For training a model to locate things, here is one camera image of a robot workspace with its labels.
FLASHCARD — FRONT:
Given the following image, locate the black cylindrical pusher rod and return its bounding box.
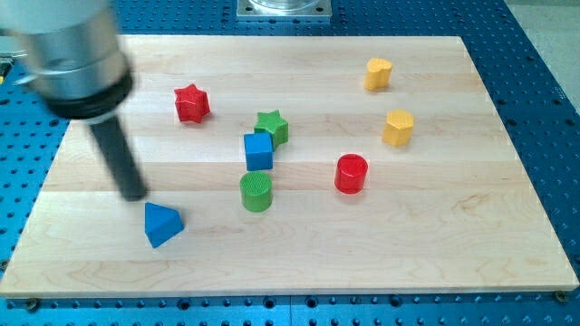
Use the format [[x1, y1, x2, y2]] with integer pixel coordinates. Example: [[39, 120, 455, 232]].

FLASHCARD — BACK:
[[90, 116, 148, 201]]

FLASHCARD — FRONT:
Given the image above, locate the green star block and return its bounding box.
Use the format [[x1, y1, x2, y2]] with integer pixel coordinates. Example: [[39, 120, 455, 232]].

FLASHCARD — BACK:
[[254, 110, 289, 150]]

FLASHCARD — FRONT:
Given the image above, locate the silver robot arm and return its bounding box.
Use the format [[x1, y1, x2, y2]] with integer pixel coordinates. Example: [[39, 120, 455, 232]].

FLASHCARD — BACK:
[[1, 0, 148, 201]]

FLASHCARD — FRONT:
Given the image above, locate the red star block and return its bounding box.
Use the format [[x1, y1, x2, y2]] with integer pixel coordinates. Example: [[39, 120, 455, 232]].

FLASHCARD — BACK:
[[174, 84, 210, 123]]

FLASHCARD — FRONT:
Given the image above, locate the yellow heart block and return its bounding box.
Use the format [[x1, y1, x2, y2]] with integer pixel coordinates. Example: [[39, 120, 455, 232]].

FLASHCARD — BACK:
[[363, 58, 393, 91]]

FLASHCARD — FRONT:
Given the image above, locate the blue triangle block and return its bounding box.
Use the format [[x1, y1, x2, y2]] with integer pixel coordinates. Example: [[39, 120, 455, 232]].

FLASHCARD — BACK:
[[144, 202, 184, 248]]

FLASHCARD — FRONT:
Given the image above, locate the blue cube block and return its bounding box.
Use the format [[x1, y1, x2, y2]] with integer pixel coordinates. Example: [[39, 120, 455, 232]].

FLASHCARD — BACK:
[[244, 132, 274, 171]]

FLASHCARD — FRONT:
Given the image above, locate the green cylinder block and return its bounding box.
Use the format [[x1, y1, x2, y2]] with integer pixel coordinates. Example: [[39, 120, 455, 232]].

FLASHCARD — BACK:
[[239, 171, 273, 213]]

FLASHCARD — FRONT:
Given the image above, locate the wooden board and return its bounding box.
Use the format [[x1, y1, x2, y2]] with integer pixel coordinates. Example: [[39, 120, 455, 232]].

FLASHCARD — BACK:
[[1, 35, 578, 298]]

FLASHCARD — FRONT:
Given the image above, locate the red cylinder block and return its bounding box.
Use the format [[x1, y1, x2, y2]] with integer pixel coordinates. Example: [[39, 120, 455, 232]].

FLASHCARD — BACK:
[[334, 153, 368, 195]]

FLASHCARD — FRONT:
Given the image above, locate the yellow hexagon block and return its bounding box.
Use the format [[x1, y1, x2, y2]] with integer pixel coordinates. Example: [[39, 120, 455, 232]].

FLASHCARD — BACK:
[[382, 109, 414, 147]]

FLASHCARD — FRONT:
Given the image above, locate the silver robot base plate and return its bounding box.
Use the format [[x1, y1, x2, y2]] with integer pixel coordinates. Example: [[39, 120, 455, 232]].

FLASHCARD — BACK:
[[237, 0, 333, 19]]

